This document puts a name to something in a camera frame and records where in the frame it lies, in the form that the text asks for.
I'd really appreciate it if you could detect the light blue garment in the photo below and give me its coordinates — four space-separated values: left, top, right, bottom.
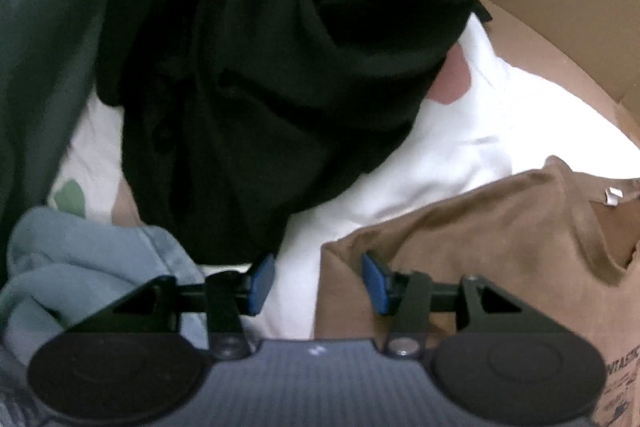
1 207 204 365

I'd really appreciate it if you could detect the grey green garment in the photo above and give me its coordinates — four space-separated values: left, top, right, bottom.
1 0 108 233

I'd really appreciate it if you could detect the black clothes pile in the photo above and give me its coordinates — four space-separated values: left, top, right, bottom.
96 0 476 265

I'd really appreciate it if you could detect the brown printed t-shirt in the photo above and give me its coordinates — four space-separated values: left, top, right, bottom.
314 157 639 426

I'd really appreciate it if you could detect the white printed bed sheet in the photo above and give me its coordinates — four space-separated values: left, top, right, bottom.
46 13 640 343

